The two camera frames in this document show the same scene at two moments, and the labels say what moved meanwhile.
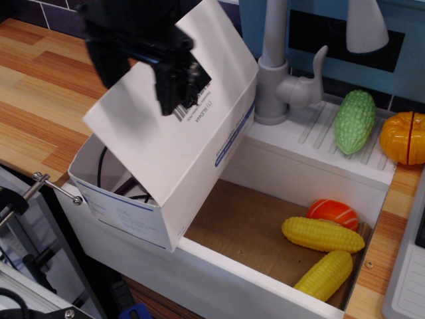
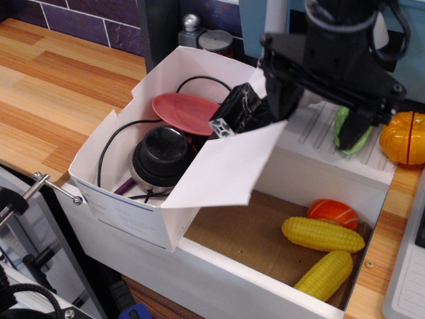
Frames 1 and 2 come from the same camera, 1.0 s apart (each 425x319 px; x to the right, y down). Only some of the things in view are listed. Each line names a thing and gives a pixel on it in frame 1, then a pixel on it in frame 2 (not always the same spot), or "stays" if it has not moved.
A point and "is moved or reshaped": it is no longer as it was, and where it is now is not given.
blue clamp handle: x=140 y=308 stays
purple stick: x=129 y=183 stays
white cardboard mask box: x=147 y=174 is moved or reshaped
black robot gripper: x=145 y=28 to x=333 y=60
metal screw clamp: x=12 y=203 stays
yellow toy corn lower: x=327 y=276 stays
